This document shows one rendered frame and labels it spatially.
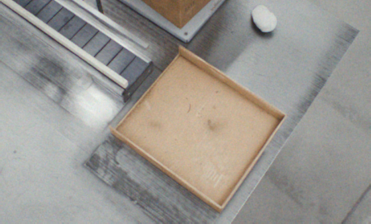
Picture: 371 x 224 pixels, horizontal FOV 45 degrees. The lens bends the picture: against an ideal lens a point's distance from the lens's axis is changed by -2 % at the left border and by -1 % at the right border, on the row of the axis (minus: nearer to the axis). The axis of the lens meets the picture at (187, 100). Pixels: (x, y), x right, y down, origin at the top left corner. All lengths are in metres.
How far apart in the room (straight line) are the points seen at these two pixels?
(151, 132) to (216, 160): 0.16
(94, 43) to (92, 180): 0.32
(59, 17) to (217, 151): 0.50
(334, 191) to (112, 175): 1.15
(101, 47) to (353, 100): 1.33
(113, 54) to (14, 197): 0.38
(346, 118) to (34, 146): 1.40
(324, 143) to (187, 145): 1.07
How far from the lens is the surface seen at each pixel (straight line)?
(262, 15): 1.16
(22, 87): 1.13
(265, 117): 1.05
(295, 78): 1.12
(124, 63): 1.05
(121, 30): 1.00
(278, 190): 1.89
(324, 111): 2.05
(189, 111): 1.04
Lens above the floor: 1.79
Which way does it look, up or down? 66 degrees down
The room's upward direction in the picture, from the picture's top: 4 degrees clockwise
